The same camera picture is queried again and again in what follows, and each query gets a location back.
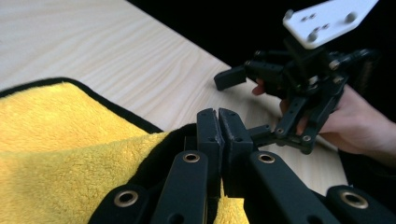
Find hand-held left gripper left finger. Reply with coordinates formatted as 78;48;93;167
196;107;225;199

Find yellow and grey microfibre towel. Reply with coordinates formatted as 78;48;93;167
0;77;250;224

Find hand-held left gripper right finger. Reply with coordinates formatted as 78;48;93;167
218;107;254;198

